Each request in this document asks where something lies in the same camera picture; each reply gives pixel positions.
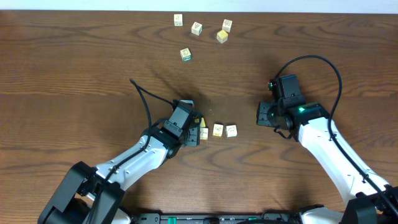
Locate white block top left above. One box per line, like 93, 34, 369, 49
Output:
174, 14, 183, 27

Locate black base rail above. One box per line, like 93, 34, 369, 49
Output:
131, 212, 303, 224

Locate white block teal side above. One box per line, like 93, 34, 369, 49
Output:
180, 48, 192, 62

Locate white block yellow side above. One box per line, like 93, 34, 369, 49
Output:
213, 124, 224, 137

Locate plain yellow block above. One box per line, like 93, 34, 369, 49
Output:
195, 118, 206, 128

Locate white block yellow edge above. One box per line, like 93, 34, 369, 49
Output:
200, 128, 208, 140

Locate white patterned block top right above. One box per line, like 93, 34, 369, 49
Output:
222, 19, 233, 32

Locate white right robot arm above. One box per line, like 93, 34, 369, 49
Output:
257, 75, 397, 223

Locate white block tilted top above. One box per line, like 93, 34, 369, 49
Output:
192, 22, 203, 35

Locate white block blue letter T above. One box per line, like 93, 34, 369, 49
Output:
226, 124, 238, 138

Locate yellow topped block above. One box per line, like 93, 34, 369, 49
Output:
216, 30, 229, 44

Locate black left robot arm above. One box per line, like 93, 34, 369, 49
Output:
38, 100, 201, 223

